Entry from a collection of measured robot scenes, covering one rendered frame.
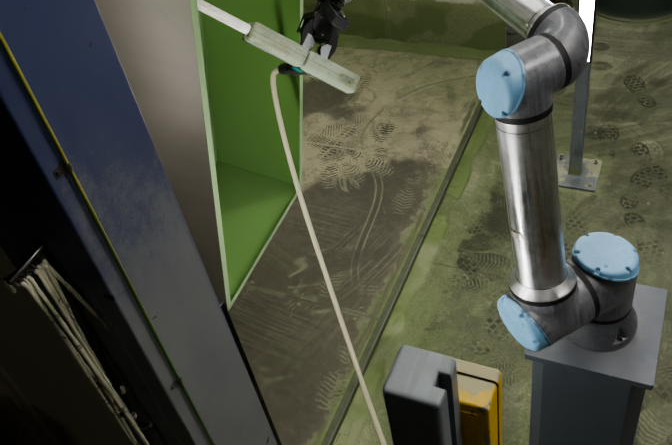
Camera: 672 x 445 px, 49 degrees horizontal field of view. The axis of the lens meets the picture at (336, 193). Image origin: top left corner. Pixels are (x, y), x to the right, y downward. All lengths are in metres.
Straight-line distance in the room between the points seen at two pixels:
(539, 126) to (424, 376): 0.82
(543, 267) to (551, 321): 0.14
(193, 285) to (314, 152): 2.39
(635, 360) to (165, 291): 1.23
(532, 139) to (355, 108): 2.37
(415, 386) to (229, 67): 1.91
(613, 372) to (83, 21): 1.48
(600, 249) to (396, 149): 1.80
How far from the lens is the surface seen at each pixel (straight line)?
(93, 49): 0.97
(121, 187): 1.04
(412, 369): 0.76
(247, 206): 2.70
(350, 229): 3.15
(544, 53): 1.45
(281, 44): 1.77
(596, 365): 1.98
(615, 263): 1.83
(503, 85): 1.41
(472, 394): 0.85
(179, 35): 1.69
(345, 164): 3.46
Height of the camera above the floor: 2.27
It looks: 42 degrees down
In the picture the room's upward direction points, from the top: 12 degrees counter-clockwise
